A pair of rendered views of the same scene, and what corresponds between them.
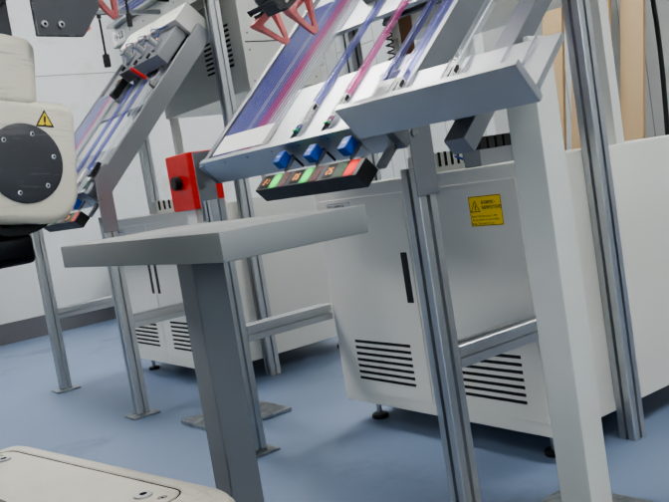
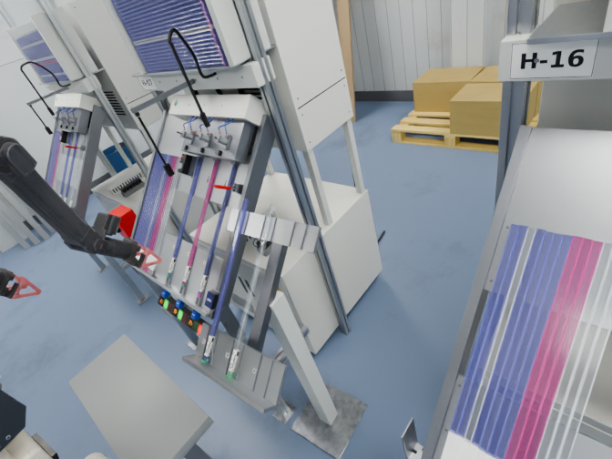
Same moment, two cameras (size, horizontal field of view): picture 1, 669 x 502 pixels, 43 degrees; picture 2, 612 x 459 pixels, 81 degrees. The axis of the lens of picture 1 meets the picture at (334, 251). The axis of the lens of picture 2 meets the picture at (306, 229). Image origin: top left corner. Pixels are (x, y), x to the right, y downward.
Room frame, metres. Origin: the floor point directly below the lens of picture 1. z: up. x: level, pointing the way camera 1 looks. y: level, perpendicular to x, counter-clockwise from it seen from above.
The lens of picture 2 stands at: (0.56, -0.48, 1.58)
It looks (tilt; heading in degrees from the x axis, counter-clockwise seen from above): 36 degrees down; 357
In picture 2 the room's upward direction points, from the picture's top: 19 degrees counter-clockwise
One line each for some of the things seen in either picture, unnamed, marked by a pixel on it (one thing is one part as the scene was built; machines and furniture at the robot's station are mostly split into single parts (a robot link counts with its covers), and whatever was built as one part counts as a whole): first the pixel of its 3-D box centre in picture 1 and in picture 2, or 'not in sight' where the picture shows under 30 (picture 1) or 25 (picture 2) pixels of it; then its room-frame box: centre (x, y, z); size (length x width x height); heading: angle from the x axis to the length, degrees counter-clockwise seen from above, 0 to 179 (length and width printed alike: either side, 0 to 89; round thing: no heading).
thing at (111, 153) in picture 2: not in sight; (124, 161); (5.10, 1.15, 0.22); 0.38 x 0.35 x 0.44; 136
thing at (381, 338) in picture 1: (514, 283); (292, 256); (2.11, -0.44, 0.31); 0.70 x 0.65 x 0.62; 36
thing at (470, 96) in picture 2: not in sight; (468, 106); (3.31, -2.31, 0.21); 1.14 x 0.78 x 0.42; 36
